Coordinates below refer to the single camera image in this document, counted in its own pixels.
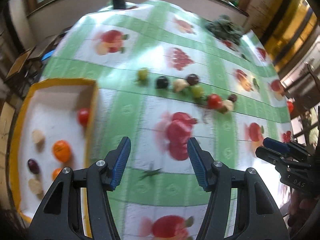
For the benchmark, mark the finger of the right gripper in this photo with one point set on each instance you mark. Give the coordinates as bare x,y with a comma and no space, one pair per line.
276,143
270,156

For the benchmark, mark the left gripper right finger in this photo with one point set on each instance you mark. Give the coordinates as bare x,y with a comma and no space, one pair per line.
257,214

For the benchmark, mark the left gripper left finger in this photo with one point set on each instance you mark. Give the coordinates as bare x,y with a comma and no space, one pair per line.
59,213

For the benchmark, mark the beige cake chunk front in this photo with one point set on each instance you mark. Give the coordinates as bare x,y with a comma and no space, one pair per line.
35,186

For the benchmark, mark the beige cake chunk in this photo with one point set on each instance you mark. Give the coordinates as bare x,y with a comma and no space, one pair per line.
179,85
35,186

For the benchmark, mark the small orange tangerine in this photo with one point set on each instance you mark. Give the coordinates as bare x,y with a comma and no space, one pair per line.
55,173

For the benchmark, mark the pale cake chunk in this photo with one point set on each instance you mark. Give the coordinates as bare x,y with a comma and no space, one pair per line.
227,106

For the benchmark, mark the dark red date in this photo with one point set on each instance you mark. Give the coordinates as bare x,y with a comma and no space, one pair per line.
233,98

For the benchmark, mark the large orange tangerine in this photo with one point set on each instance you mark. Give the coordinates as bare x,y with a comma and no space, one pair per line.
62,151

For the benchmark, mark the large red tomato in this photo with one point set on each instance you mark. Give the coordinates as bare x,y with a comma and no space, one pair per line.
214,101

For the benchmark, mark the round breaded cake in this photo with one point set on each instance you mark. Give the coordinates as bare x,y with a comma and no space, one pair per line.
38,137

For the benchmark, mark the large green grape with stem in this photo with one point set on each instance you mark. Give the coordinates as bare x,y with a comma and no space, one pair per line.
197,91

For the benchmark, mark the dark red plum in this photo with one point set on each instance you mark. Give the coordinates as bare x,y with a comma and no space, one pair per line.
192,79

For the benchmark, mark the small red tomato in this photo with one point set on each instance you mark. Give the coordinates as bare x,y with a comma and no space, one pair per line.
83,116

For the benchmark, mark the black plum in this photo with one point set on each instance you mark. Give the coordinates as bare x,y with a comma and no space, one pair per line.
162,82

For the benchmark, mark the small green grape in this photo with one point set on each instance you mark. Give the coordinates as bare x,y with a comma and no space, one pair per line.
142,74

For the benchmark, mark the person right hand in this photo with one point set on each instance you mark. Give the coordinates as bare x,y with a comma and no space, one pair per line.
300,208

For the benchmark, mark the dry brown stem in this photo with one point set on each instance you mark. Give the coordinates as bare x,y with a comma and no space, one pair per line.
206,115

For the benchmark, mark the carved wooden chair right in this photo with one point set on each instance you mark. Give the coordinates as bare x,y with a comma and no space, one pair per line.
305,89

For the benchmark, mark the yellow rimmed white tray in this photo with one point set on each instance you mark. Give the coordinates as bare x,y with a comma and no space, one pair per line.
50,106

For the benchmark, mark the dark green leafy vegetable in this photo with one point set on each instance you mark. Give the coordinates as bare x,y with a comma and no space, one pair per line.
224,29

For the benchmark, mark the dark wooden stool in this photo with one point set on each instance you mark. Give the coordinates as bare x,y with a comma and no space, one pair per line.
42,48
19,70

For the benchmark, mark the blue white box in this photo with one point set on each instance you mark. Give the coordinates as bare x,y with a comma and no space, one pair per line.
47,55

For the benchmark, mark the black pen holder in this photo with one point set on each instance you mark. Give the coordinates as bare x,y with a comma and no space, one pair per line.
119,4

